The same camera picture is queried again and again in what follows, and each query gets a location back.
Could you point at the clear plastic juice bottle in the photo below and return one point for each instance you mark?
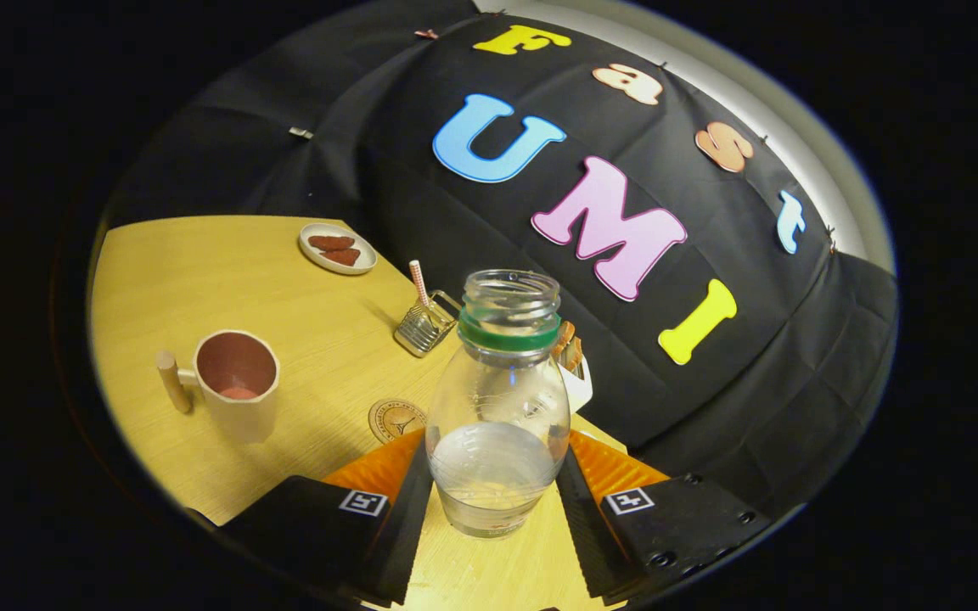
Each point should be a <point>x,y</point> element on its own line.
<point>497,441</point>

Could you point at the silver cloth clip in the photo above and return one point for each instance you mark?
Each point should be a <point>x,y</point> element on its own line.
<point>300,132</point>

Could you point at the white toaster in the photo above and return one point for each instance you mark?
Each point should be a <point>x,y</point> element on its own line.
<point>579,390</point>

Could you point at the round wooden coaster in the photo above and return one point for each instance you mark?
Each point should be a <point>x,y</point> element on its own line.
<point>391,420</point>

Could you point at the wooden table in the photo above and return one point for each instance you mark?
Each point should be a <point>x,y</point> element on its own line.
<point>200,271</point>

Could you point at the toast slice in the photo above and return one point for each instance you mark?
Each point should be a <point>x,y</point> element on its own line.
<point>576,355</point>
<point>565,335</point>

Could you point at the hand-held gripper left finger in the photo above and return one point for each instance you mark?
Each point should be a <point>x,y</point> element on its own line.
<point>408,526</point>

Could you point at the red cloth clip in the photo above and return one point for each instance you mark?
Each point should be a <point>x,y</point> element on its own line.
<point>426,34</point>

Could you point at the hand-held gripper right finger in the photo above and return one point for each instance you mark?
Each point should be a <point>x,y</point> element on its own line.
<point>582,526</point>

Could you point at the black backdrop cloth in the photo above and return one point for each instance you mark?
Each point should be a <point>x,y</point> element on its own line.
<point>795,339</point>

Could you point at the red sausage piece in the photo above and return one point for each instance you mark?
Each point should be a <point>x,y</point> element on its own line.
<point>332,243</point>
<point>343,256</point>

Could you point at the white round plate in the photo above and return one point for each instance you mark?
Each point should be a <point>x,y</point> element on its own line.
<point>319,259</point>

